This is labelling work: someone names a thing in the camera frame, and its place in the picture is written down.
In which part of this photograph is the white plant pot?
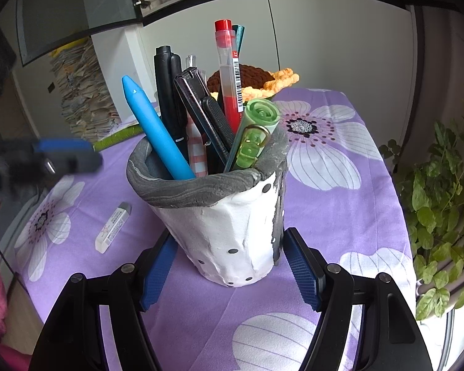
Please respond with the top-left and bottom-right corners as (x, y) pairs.
(414, 278), (464, 333)

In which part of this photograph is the green pen with gold clip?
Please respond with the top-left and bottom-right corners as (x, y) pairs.
(222, 98), (281, 173)

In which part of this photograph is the green wrapped stem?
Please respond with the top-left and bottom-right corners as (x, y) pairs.
(93, 124), (145, 152)

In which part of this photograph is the black utility knife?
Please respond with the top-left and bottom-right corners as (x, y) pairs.
(173, 67), (236, 171)

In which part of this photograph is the white cabinet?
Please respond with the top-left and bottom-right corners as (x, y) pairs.
(91, 0), (418, 132)

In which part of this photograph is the glass cabinet door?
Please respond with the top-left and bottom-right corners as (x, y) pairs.
(15, 0), (144, 68)

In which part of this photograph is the green leafy plant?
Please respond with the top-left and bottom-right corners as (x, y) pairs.
(379, 93), (464, 321)

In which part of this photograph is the red pen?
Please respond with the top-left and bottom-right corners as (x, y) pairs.
(214, 19), (243, 124)

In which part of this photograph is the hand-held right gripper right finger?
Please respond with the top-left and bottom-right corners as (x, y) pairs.
(281, 227), (436, 371)

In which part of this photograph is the white eraser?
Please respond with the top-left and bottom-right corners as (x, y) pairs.
(95, 202), (132, 255)

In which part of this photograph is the pink patterned pen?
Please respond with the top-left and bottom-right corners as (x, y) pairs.
(187, 120), (209, 176)

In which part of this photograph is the brown and orange crochet sunflower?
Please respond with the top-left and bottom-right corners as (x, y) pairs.
(206, 64), (300, 103)

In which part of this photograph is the grey and white pen holder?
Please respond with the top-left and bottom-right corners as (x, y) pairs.
(127, 126), (290, 288)

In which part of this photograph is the tall stack of papers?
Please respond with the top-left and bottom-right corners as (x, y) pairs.
(48, 39), (120, 140)

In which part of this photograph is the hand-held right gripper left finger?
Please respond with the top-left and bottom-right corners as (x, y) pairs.
(29, 228), (178, 371)

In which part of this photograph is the purple floral tablecloth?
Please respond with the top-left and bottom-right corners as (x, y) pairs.
(13, 87), (418, 371)

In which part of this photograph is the brown wooden door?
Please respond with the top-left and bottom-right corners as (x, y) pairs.
(0, 73), (43, 140)

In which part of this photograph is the blue pen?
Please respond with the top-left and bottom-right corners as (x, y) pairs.
(122, 75), (197, 180)

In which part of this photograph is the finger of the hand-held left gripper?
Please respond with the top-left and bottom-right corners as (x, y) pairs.
(27, 137), (104, 174)

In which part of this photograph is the black marker pen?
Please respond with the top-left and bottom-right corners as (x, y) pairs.
(154, 45), (189, 163)

